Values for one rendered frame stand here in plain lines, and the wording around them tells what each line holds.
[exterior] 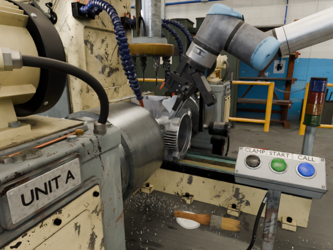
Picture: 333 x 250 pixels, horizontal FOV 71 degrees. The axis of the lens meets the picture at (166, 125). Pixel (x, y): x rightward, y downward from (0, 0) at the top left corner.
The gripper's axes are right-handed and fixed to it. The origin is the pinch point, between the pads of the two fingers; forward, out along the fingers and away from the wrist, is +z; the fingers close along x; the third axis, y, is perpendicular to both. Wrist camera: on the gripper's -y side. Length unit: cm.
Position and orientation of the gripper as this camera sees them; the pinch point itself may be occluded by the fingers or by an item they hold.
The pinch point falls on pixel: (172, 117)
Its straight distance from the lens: 80.0
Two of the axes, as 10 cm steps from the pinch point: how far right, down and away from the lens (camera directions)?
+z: -4.6, 7.8, 4.3
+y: -7.8, -5.8, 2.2
